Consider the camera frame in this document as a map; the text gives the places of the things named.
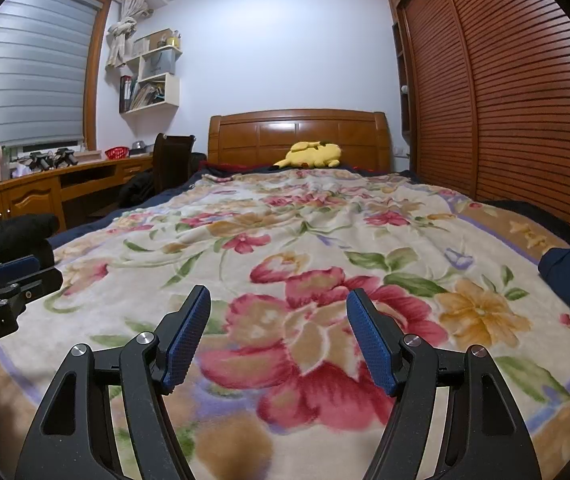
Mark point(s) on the yellow plush toy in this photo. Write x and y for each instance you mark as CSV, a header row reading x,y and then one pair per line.
x,y
310,155

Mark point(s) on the grey paper bag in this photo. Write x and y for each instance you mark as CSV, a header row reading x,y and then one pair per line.
x,y
160,62

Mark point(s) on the yellow shelf items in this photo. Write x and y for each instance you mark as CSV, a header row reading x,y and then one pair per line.
x,y
175,38

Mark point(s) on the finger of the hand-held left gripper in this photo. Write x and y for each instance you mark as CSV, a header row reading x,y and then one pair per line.
x,y
15,266
40,280

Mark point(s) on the navy blue bed sheet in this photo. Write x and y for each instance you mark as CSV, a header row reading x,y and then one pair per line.
x,y
90,225

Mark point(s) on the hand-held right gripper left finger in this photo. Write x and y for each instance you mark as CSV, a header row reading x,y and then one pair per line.
x,y
185,340

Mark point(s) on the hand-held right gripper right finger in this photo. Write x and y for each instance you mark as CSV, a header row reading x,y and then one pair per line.
x,y
375,345

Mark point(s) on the wall socket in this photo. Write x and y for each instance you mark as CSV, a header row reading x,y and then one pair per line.
x,y
401,151

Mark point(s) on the dark wooden chair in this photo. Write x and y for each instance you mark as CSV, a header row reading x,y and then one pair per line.
x,y
172,160

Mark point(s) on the wooden bed headboard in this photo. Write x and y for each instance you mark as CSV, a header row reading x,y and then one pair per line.
x,y
265,135

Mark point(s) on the wooden window frame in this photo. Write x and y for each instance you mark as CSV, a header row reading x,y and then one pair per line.
x,y
96,75

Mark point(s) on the grey window blind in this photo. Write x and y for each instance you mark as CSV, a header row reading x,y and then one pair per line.
x,y
25,75

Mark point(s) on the wooden louvred wardrobe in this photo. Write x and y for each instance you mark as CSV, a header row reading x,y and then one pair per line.
x,y
505,85

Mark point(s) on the tied beige curtain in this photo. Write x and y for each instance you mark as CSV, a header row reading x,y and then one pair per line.
x,y
125,35

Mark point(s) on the red bowl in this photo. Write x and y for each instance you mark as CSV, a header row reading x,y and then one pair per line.
x,y
117,152

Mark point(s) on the wooden desk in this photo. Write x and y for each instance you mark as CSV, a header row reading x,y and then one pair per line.
x,y
30,195

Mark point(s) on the metal bowl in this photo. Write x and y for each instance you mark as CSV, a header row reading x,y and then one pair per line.
x,y
140,147

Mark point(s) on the black buttoned coat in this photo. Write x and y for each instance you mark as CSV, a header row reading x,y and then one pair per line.
x,y
10,232

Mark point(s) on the floral blanket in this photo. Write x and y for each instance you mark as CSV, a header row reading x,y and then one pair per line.
x,y
315,240

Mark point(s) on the white wall shelf unit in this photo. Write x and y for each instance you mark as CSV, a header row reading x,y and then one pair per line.
x,y
172,90

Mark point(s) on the black clothes pile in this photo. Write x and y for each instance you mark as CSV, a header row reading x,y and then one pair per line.
x,y
137,190

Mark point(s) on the stack of books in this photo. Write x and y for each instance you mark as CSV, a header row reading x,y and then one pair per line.
x,y
147,94

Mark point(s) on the black binder folders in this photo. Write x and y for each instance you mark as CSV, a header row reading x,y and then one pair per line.
x,y
126,92

